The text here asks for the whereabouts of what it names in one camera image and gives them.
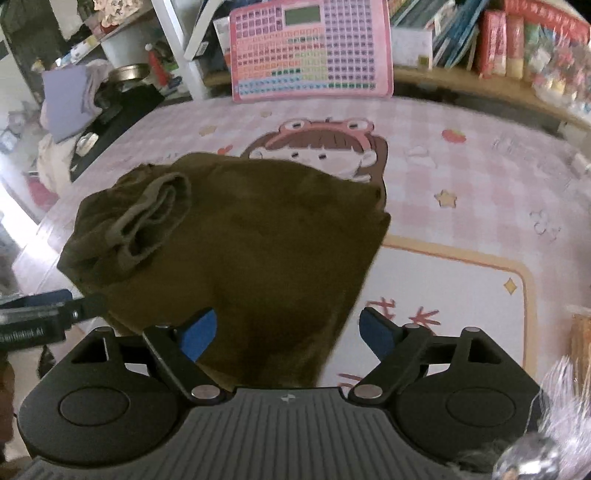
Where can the red boxed book set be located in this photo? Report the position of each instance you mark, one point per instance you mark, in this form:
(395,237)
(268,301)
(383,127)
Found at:
(518,39)

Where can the red bottle figurine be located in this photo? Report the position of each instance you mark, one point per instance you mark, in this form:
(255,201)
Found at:
(161,75)

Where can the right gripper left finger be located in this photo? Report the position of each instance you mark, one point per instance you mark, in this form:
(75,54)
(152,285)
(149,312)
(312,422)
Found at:
(176,351)

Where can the pink keyboard learning tablet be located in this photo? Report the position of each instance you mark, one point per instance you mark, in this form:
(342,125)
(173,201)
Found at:
(297,49)

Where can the lavender folded cloth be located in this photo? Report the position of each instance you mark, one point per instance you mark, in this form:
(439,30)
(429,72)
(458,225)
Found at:
(70,100)

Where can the white shelf post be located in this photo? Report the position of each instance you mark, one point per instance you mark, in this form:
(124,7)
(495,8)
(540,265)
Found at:
(177,19)

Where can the metal bowl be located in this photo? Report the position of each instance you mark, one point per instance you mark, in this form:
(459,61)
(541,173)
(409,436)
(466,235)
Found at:
(129,74)

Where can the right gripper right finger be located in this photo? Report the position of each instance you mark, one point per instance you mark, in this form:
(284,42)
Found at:
(400,350)

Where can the dark olive green skirt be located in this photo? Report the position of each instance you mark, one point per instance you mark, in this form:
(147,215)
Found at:
(278,250)

